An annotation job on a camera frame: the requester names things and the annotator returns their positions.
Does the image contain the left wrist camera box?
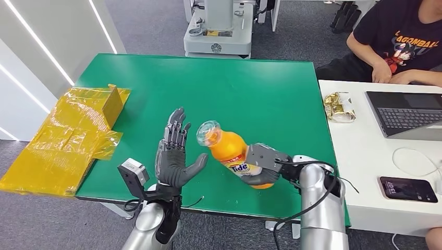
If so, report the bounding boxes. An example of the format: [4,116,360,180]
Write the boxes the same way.
[117,158,151,201]

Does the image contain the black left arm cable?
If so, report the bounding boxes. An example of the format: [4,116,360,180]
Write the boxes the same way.
[123,196,204,212]

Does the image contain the seated person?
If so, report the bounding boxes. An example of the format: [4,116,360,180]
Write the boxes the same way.
[315,0,442,88]

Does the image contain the black smartphone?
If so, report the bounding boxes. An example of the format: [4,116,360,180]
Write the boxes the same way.
[379,176,439,204]

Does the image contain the white post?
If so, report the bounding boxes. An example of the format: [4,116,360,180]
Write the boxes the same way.
[256,0,281,32]

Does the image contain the gold snack wrapper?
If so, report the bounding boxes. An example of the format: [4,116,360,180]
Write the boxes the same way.
[323,91,357,123]

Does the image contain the person's knee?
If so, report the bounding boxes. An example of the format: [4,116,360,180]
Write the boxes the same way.
[425,228,442,250]

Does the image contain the grey laptop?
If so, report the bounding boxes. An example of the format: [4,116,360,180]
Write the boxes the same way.
[365,91,442,142]

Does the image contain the white table foot bracket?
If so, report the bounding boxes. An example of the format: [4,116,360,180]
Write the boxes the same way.
[265,220,302,240]

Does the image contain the orange detergent bottle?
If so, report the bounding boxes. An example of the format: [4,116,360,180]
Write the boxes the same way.
[196,120,275,190]

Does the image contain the yellow taped cardboard box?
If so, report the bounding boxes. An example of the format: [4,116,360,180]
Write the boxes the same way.
[0,83,132,197]

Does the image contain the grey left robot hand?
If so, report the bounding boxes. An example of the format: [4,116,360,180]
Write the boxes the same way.
[154,107,209,189]

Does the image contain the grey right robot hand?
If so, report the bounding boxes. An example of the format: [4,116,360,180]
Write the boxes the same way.
[240,142,294,186]

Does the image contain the white cable loop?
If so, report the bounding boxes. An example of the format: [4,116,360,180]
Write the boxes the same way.
[391,147,442,178]

